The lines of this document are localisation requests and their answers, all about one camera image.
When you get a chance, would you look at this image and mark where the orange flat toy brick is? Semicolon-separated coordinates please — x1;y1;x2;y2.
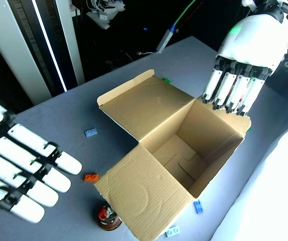
84;173;100;182

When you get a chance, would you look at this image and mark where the grey table cloth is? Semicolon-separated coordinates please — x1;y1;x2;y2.
0;36;288;241

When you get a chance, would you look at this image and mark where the light blue flat toy brick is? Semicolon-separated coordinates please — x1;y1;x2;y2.
165;225;181;238
84;127;98;138

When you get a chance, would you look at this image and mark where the heap of white plastic parts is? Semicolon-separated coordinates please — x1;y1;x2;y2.
86;0;126;30

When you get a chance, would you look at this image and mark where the green cable with blue plug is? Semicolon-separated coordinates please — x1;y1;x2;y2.
173;0;197;29

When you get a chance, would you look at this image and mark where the white metal cabinet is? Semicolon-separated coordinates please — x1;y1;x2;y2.
0;0;86;106

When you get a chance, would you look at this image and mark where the cardboard box with flaps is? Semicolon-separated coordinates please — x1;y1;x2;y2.
93;69;252;241

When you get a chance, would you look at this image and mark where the white sheet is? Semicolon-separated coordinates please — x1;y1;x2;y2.
209;120;288;241

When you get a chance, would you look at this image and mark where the white cable adapter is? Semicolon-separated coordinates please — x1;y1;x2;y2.
156;28;176;54

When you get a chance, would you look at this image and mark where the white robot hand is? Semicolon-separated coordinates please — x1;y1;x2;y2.
0;93;83;224
201;14;288;116

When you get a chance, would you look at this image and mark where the chocolate toy cake with strawberry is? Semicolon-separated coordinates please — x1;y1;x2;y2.
96;204;122;231

